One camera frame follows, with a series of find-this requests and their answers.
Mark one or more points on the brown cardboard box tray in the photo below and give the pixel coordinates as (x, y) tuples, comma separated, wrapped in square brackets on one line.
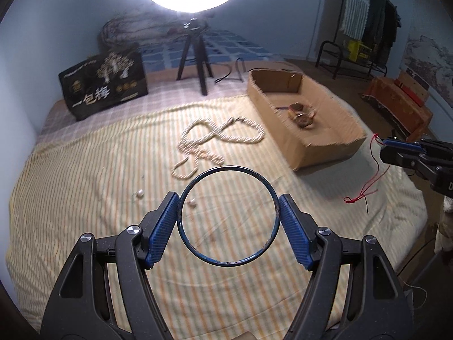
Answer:
[(306, 120)]

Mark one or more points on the blue checked quilt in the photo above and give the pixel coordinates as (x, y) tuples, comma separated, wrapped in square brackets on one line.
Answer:
[(222, 46)]

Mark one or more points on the brown wooden chest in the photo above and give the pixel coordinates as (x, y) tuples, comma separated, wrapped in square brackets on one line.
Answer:
[(411, 119)]

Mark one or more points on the black clothes rack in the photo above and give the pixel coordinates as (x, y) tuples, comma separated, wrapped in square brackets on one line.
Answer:
[(366, 31)]

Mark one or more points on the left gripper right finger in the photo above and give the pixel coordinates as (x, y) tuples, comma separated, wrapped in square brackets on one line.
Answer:
[(376, 306)]

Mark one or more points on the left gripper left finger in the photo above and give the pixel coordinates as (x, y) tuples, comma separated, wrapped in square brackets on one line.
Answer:
[(80, 305)]

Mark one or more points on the black tripod stand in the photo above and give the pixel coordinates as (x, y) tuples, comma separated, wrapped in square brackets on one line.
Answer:
[(194, 39)]

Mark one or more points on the black snack bag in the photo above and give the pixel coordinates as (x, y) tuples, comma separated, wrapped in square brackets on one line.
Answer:
[(103, 81)]

